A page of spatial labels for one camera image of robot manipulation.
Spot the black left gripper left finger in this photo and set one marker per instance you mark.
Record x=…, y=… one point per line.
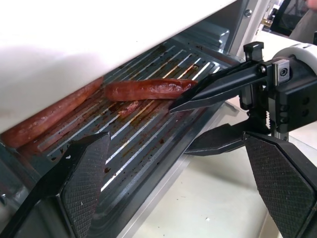
x=74, y=188

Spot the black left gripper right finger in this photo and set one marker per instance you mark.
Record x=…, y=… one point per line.
x=280, y=178

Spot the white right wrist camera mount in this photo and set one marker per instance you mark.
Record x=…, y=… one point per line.
x=303, y=50

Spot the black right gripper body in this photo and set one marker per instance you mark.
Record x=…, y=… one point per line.
x=294, y=99

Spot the toaster oven door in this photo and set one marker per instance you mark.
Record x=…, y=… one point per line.
x=210, y=198

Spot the small browned sausage scrap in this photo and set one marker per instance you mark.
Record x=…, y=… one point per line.
x=128, y=107

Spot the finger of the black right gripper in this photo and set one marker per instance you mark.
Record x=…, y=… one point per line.
x=218, y=86
x=215, y=141

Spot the browned sausage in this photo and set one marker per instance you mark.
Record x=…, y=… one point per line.
x=54, y=116
x=148, y=89

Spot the person in grey clothing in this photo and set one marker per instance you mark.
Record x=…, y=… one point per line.
x=307, y=24

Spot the white toaster oven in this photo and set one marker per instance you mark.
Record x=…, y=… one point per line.
x=74, y=37

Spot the black mesh office chair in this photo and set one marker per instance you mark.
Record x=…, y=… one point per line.
x=287, y=15

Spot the greasy ribbed metal baking tray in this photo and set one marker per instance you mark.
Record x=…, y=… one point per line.
x=148, y=129

